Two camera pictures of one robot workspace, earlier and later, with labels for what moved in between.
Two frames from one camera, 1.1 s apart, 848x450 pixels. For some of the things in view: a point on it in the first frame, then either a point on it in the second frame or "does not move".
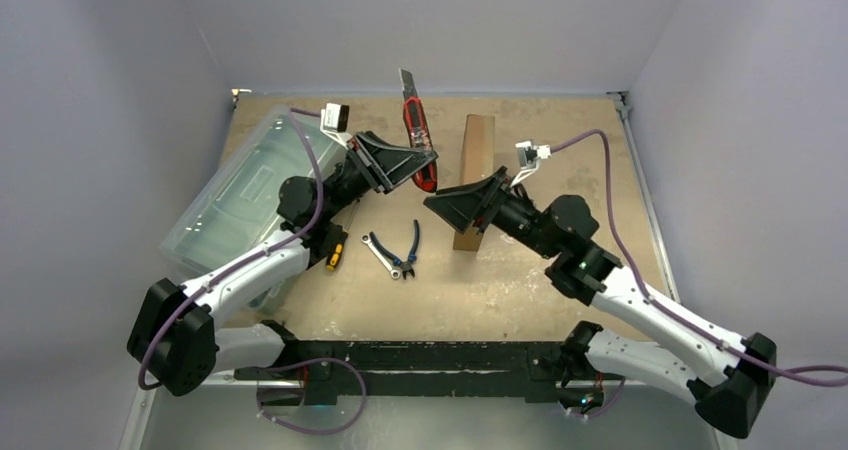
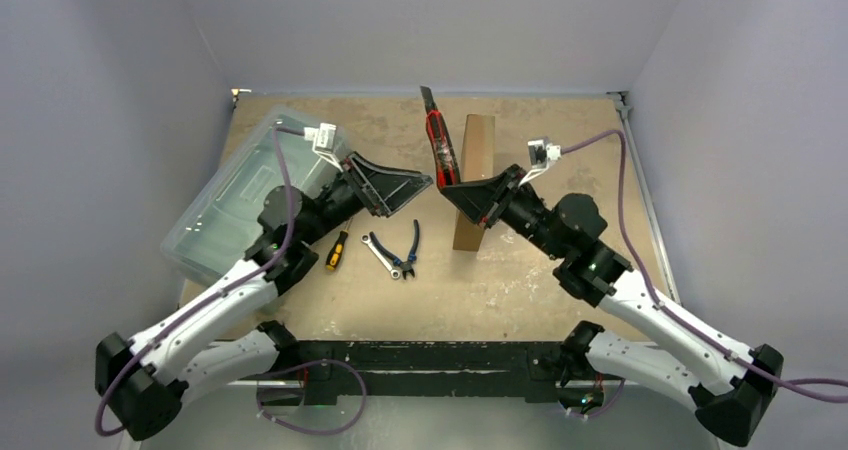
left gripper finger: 390,165 -> 383,192
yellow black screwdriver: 339,243 does not move
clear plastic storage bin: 237,203 does not move
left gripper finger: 393,157 -> 392,186
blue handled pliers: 406,266 does not move
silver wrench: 394,274 does not move
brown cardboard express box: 477,164 does not move
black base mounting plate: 325,370 does not move
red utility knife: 417,131 -> 445,160
